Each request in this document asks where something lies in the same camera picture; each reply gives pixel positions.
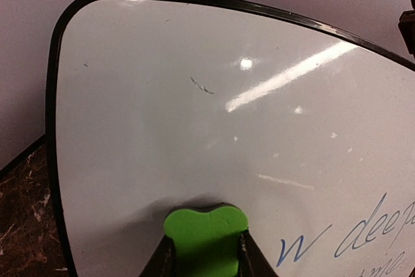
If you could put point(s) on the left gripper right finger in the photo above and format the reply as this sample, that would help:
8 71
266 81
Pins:
252 262

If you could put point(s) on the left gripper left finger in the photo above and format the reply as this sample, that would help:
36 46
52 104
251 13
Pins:
162 261

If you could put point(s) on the green whiteboard eraser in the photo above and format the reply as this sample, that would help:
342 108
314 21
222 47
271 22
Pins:
206 240

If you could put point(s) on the white whiteboard black frame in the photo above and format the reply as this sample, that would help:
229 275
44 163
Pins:
156 104

